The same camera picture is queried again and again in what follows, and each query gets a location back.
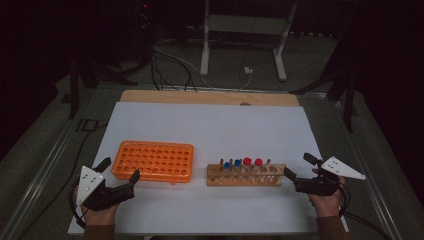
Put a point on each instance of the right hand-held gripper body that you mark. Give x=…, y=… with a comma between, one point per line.
x=316, y=186

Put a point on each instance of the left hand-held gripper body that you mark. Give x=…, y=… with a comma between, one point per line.
x=90, y=181

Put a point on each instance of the orange plastic tube rack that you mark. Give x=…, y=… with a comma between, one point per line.
x=151, y=161

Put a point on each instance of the wooden tube rack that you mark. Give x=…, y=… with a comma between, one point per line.
x=245, y=180

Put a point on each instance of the person's right hand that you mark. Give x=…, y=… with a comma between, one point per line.
x=326, y=205

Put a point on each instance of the person's left hand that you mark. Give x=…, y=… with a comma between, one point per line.
x=100, y=217

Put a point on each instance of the black tripod stand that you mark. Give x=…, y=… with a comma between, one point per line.
x=74, y=90
x=349, y=100

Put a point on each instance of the white table mat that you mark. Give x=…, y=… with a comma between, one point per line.
x=213, y=130

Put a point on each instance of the dark equipment with red light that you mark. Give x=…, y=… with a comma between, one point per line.
x=144, y=26

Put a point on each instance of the white metal stand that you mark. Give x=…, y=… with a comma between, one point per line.
x=246, y=25

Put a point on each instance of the metal floor rail frame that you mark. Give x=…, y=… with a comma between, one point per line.
x=46, y=166

